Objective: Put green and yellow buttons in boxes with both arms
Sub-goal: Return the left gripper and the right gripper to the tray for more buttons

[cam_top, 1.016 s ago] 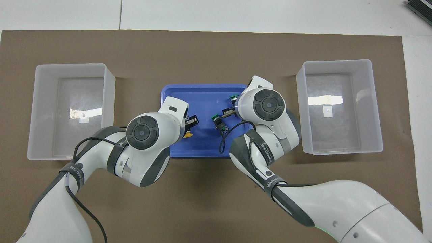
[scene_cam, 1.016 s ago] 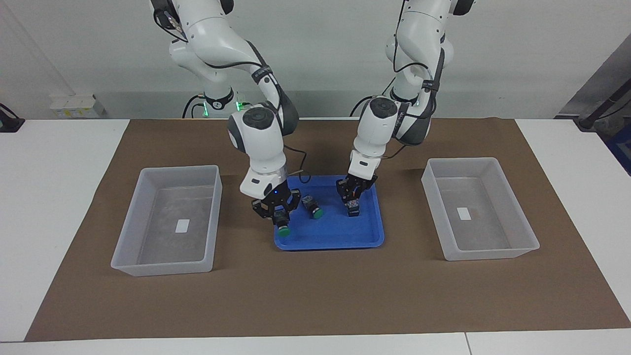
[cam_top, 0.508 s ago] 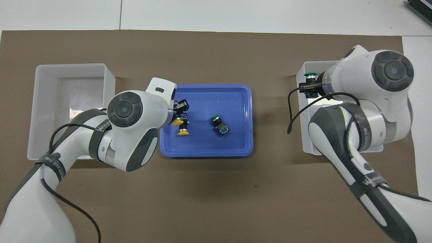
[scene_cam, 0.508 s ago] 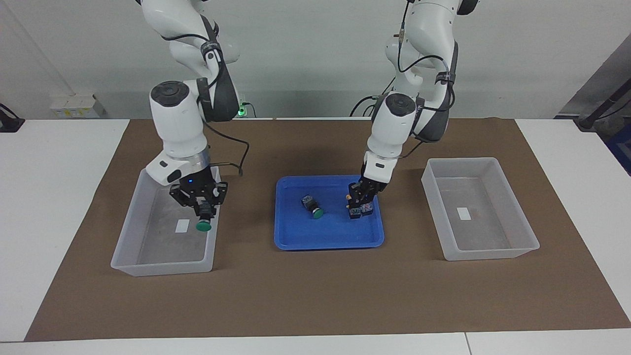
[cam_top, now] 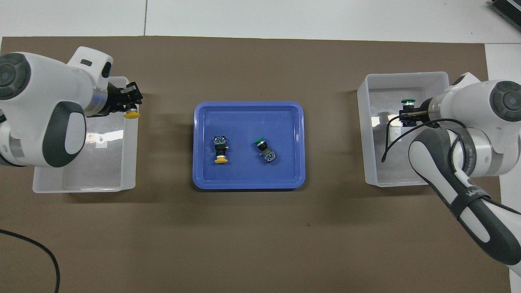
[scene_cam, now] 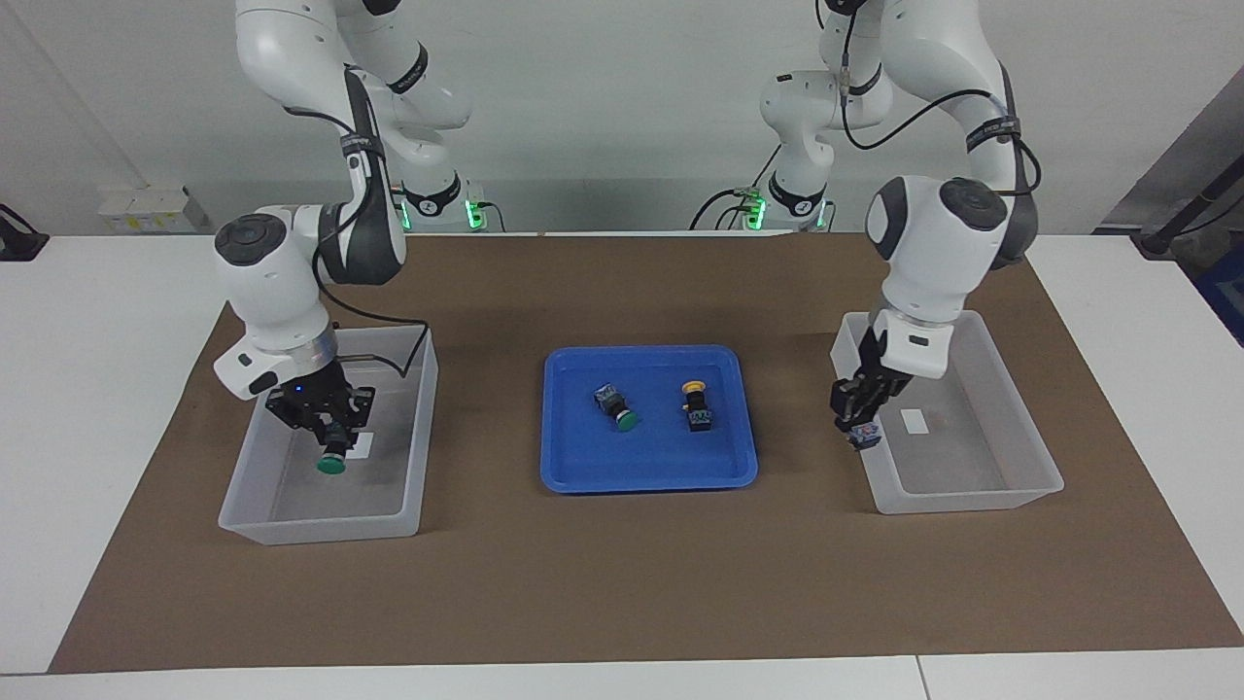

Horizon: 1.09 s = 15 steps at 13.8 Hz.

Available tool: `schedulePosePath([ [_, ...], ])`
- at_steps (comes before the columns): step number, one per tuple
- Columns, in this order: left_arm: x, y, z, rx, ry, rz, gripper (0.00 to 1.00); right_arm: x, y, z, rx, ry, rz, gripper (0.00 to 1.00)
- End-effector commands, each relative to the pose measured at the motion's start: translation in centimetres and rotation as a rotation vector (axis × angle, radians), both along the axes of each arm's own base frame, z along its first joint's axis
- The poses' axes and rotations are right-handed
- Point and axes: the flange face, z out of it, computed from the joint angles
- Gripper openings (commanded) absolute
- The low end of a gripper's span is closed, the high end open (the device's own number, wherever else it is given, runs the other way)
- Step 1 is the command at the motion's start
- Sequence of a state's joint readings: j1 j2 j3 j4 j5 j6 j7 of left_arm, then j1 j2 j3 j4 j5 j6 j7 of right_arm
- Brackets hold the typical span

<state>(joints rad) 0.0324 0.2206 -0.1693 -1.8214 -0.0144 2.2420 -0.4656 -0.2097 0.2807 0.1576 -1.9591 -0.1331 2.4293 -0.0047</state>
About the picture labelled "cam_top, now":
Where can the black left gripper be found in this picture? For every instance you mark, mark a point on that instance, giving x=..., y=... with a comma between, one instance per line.
x=114, y=101

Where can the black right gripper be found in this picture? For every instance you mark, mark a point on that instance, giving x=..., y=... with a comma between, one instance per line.
x=425, y=110

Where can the green push button switch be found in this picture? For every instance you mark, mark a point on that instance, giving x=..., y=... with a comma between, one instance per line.
x=408, y=101
x=268, y=155

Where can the yellow push button switch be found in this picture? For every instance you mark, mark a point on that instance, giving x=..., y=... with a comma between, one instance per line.
x=221, y=150
x=132, y=114

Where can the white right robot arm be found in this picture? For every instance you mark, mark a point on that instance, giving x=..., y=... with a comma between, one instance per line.
x=488, y=142

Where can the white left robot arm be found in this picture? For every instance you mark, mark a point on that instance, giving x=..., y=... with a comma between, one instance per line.
x=40, y=89

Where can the translucent white plastic box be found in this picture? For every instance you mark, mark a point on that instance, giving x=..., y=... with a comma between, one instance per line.
x=106, y=162
x=378, y=171

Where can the blue plastic tray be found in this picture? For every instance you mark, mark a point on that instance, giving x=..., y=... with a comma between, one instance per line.
x=244, y=175

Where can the dark grey ribbed device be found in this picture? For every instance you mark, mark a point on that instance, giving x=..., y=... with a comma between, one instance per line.
x=506, y=8

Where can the brown table mat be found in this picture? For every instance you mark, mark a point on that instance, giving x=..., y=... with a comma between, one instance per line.
x=244, y=236

